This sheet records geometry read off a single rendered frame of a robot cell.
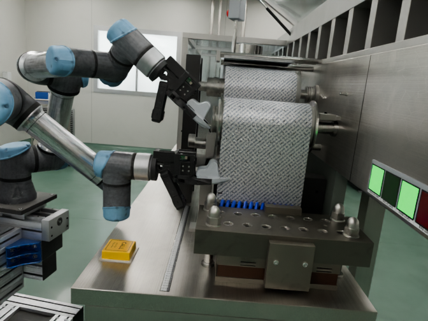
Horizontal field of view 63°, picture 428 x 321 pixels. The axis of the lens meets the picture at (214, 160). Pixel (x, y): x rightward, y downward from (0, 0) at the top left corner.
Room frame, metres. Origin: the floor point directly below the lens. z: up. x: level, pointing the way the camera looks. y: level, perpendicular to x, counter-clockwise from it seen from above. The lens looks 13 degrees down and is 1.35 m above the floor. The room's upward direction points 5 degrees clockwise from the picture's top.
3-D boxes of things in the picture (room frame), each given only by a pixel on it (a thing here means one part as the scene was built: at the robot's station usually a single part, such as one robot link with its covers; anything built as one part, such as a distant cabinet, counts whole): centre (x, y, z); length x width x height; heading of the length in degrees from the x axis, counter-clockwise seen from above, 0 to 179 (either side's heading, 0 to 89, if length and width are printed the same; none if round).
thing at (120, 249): (0.82, 0.22, 0.91); 0.07 x 0.07 x 0.02; 0
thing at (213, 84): (1.23, 0.01, 1.34); 0.06 x 0.06 x 0.06; 0
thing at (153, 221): (1.92, -0.05, 0.88); 2.52 x 0.66 x 0.04; 0
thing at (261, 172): (0.92, -0.13, 1.11); 0.23 x 0.01 x 0.18; 90
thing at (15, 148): (1.37, 0.80, 0.98); 0.13 x 0.12 x 0.14; 134
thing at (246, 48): (1.70, -0.12, 1.50); 0.14 x 0.14 x 0.06
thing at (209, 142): (1.01, 0.03, 1.05); 0.06 x 0.05 x 0.31; 90
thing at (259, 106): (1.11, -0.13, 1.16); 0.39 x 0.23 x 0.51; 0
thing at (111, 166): (0.92, 0.26, 1.11); 0.11 x 0.08 x 0.09; 90
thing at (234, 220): (0.80, -0.17, 1.00); 0.40 x 0.16 x 0.06; 90
